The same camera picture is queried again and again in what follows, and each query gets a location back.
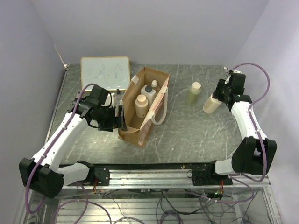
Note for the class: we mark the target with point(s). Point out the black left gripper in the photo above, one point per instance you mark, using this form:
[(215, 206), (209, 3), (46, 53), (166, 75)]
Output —
[(114, 122)]

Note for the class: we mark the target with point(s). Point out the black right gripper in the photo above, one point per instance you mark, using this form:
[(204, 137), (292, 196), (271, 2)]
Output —
[(217, 94)]

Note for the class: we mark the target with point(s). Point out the beige bottle front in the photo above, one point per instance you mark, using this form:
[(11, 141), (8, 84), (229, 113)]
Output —
[(211, 105)]

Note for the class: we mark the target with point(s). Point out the beige bottle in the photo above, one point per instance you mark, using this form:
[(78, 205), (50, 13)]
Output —
[(141, 106), (211, 105)]

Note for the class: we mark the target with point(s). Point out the brown canvas tote bag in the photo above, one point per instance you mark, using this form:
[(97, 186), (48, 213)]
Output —
[(140, 128)]

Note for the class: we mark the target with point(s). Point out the green bottle white cap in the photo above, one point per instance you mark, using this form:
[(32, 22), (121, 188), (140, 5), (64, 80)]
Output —
[(193, 93)]

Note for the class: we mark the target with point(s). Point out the white square bottle black cap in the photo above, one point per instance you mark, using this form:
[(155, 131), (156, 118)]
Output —
[(149, 93)]

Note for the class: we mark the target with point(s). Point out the small white round bottle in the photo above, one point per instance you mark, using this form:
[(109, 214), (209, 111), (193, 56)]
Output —
[(155, 86)]

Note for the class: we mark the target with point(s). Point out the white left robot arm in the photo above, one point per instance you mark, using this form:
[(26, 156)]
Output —
[(43, 174)]

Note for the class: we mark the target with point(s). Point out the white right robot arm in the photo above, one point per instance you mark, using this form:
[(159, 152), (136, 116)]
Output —
[(254, 155)]

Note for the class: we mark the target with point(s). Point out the yellow-framed whiteboard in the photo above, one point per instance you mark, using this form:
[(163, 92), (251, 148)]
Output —
[(111, 73)]

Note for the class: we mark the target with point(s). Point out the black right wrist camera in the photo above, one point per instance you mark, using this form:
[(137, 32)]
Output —
[(237, 80)]

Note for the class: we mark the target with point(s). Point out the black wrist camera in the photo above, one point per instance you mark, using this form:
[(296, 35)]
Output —
[(101, 96), (237, 80)]

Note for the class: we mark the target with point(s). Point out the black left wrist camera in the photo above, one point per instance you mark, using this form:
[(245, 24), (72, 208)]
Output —
[(101, 96)]

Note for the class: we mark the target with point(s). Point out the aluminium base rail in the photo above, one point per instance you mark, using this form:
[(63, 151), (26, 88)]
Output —
[(152, 176)]

